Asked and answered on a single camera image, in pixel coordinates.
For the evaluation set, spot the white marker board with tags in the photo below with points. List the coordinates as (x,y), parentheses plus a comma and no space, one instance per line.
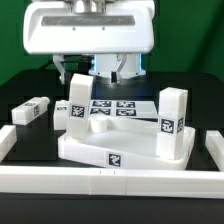
(124,108)

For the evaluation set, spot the white U-shaped fence frame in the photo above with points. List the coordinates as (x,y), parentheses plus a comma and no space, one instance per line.
(97,181)

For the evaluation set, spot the white desk top tray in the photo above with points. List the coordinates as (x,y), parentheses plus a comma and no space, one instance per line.
(118,142)

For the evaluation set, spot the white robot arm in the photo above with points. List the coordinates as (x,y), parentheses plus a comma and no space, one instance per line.
(104,64)

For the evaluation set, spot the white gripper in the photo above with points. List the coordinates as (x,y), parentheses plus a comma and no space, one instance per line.
(51,27)

